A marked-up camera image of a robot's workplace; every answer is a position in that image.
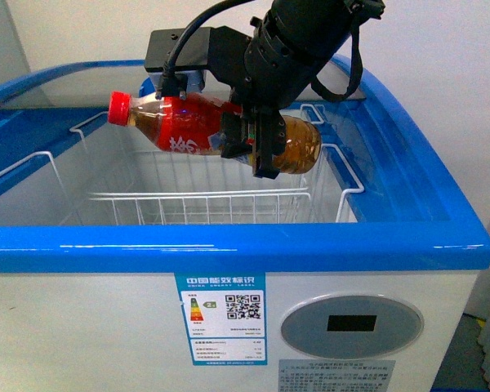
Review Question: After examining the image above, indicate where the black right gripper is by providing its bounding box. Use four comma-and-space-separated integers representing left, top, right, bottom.
207, 7, 323, 179

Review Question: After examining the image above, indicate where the red label tea bottle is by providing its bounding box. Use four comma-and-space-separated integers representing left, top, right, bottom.
108, 91, 322, 175

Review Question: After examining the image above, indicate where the sliding glass freezer lid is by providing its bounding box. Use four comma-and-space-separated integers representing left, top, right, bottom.
0, 60, 350, 109

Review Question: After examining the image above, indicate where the blue energy efficiency label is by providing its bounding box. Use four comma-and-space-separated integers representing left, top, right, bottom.
175, 273, 268, 366

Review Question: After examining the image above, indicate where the white blue chest freezer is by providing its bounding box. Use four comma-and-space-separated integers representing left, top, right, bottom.
0, 73, 490, 391

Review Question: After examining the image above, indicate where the oval grey control panel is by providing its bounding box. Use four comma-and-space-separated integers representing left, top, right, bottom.
281, 295, 423, 359

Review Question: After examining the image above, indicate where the pale blue instruction sticker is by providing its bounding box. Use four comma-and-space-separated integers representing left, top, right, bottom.
278, 359, 395, 392

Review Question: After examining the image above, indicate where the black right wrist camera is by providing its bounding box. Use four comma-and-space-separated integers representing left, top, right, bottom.
144, 25, 229, 101

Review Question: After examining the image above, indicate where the black camera cable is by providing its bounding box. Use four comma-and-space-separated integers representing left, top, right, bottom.
161, 0, 246, 93

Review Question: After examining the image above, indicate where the white wire freezer basket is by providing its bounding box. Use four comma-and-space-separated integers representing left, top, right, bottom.
0, 109, 364, 226

